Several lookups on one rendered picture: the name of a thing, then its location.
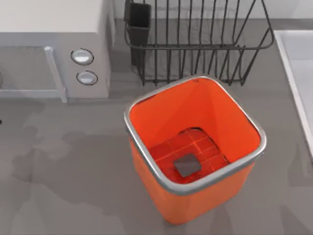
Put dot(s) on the grey square coaster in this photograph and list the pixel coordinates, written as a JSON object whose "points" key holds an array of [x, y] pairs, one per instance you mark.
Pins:
{"points": [[187, 165]]}

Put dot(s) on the small microwave knob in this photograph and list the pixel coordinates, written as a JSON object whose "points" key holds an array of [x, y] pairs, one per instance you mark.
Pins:
{"points": [[87, 78]]}

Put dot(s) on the orange square waste bin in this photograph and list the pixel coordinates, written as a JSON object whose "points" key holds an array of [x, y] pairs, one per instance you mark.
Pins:
{"points": [[195, 203]]}

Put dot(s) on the large microwave knob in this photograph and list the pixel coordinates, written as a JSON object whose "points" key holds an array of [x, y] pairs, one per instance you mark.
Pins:
{"points": [[82, 56]]}

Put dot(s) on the black cutlery holder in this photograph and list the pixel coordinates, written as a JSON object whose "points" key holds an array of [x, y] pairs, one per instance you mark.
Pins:
{"points": [[139, 22]]}

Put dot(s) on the pale microwave oven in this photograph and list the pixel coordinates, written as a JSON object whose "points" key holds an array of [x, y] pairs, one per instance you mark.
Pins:
{"points": [[49, 22]]}

